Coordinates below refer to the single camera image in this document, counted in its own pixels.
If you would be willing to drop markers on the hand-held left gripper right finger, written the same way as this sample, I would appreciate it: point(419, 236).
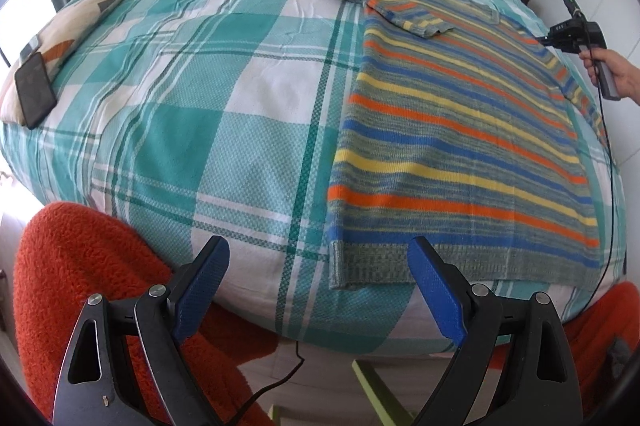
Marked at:
point(437, 296)

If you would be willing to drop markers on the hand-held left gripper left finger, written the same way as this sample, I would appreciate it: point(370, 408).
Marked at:
point(200, 296)

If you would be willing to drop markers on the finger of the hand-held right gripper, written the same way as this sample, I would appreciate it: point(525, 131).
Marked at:
point(544, 40)

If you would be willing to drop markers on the striped knit sweater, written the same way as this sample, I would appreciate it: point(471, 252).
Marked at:
point(450, 146)

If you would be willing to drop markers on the person's right hand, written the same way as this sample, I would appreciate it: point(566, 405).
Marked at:
point(625, 71)

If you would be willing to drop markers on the red fleece clothing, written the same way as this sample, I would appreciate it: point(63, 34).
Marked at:
point(75, 251)

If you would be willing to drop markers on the teal plaid blanket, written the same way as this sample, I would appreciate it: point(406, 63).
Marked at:
point(200, 81)

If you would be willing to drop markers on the black smartphone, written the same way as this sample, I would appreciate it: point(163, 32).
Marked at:
point(34, 91)

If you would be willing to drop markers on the patterned pillow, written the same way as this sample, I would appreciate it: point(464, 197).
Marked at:
point(75, 26)

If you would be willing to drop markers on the small grey device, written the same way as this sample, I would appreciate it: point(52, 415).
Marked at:
point(29, 49)

